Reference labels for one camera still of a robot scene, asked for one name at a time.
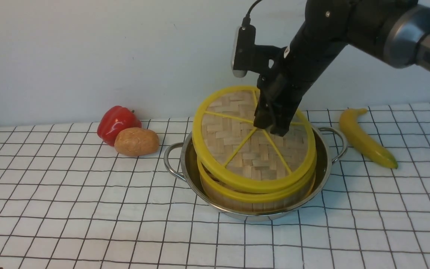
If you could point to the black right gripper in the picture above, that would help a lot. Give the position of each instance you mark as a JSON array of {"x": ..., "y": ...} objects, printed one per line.
[{"x": 296, "y": 68}]

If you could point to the woven bamboo steamer lid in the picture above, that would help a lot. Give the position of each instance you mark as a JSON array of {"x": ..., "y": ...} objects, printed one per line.
[{"x": 245, "y": 157}]

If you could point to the bamboo steamer basket yellow rim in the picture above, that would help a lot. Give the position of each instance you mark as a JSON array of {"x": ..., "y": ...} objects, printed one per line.
[{"x": 234, "y": 199}]

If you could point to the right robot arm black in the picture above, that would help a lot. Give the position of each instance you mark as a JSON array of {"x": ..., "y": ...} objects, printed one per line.
[{"x": 397, "y": 32}]

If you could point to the stainless steel pot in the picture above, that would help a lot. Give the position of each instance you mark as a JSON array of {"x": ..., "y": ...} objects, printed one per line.
[{"x": 190, "y": 175}]

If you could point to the yellow banana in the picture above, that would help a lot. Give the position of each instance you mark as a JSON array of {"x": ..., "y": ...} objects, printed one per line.
[{"x": 362, "y": 142}]

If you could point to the brown potato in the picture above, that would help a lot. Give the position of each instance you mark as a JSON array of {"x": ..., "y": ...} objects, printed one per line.
[{"x": 135, "y": 141}]

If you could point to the red bell pepper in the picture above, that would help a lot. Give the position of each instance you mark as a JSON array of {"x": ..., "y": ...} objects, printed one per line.
[{"x": 115, "y": 120}]

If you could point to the white checkered tablecloth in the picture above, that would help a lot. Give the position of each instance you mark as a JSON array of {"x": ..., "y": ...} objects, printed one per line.
[{"x": 68, "y": 201}]

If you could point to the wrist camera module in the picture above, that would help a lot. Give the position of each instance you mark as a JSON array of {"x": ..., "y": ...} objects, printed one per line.
[{"x": 243, "y": 50}]

